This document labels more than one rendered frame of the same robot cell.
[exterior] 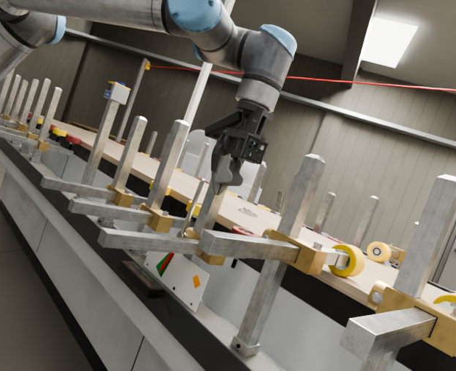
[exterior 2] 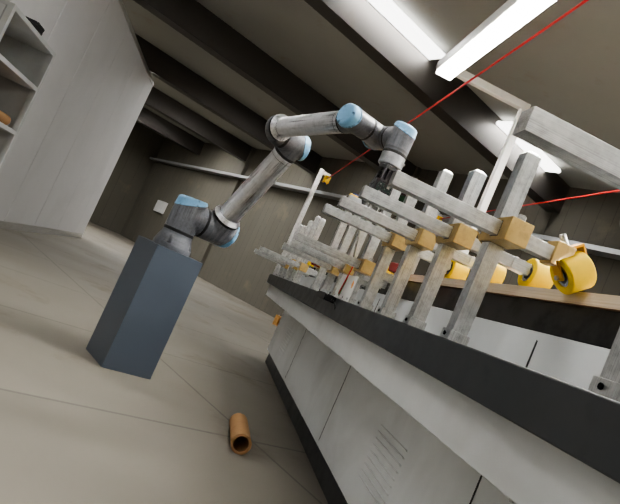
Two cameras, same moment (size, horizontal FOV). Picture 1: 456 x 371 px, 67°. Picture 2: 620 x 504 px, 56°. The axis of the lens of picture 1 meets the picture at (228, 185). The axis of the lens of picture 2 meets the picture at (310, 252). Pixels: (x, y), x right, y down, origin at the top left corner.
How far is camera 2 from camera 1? 156 cm
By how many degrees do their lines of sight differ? 38
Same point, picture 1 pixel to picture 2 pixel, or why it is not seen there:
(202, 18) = (349, 120)
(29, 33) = (288, 153)
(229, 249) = (335, 213)
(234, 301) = not seen: hidden behind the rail
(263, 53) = (391, 135)
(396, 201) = not seen: outside the picture
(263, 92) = (389, 156)
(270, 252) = (365, 226)
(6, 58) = (275, 169)
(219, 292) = not seen: hidden behind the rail
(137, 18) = (327, 127)
